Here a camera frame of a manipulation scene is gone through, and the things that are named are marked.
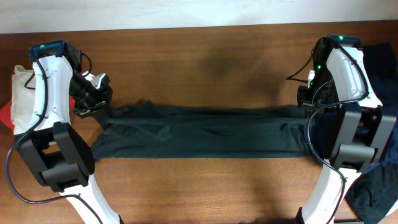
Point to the navy blue garment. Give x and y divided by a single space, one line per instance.
355 137

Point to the black garment in pile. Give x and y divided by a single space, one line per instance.
380 61

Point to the dark grey garment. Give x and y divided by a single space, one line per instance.
373 194

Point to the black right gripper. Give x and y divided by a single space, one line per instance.
305 101

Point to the dark green Nike t-shirt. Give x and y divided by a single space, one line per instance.
158 132

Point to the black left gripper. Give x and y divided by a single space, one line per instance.
106 91

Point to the white folded shirt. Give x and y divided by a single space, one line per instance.
22 100

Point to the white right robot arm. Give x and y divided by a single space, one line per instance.
346 65

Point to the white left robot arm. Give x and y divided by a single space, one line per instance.
57 156

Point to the red folded shirt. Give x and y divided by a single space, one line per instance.
6 113

